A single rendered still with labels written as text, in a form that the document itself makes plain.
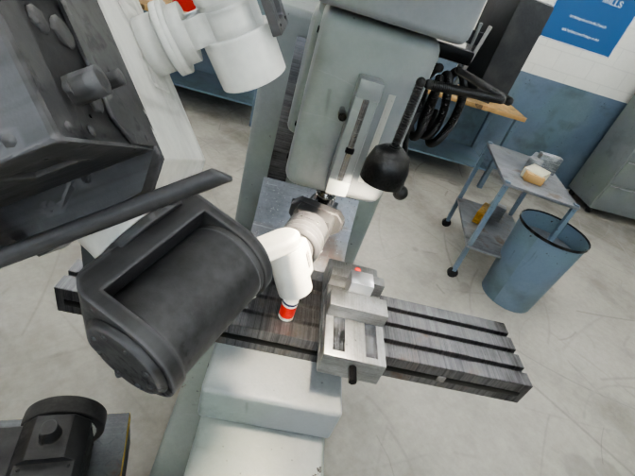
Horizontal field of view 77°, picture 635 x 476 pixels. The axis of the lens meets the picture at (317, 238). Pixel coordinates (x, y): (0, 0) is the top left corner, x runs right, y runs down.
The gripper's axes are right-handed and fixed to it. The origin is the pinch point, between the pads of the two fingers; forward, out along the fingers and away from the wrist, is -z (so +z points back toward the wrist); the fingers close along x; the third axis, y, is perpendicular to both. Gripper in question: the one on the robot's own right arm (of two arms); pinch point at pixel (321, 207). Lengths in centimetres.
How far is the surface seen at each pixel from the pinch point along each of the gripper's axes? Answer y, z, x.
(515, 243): 74, -180, -113
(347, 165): -16.9, 12.5, -3.5
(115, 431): 84, 25, 35
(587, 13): -72, -471, -154
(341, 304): 20.7, 4.8, -12.6
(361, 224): 24.0, -41.0, -10.2
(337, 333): 24.7, 10.4, -14.3
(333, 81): -29.1, 10.5, 3.4
